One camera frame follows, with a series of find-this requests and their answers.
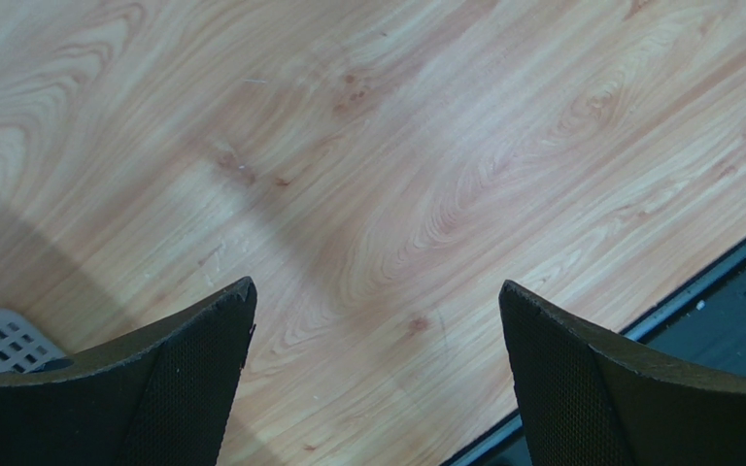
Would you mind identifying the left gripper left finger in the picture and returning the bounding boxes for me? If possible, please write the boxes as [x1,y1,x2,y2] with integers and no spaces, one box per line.
[0,277,257,465]

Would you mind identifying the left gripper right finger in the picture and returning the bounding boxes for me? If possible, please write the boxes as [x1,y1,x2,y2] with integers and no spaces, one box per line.
[498,281,746,465]

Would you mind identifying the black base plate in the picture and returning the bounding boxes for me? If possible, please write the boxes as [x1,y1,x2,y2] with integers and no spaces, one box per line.
[452,238,746,465]

